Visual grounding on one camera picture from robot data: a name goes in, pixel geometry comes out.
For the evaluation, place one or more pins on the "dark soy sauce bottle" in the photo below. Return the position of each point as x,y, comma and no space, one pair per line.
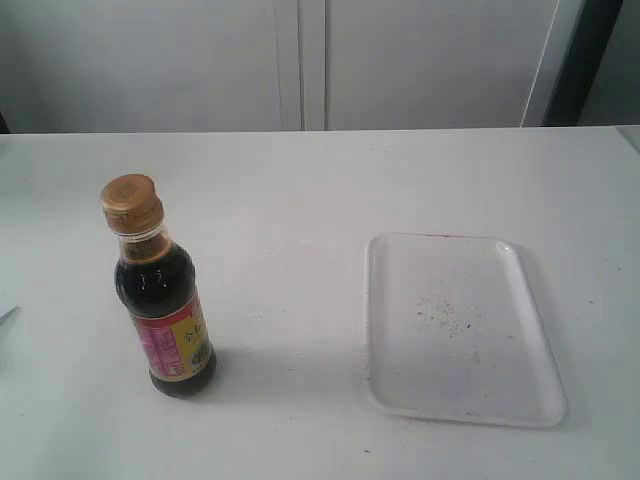
155,280

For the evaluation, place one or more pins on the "white cabinet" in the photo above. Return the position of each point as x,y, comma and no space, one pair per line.
173,66

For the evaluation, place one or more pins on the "dark vertical post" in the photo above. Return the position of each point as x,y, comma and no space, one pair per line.
589,40

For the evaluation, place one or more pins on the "white rectangular plastic tray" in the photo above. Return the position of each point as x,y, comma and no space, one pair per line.
453,333

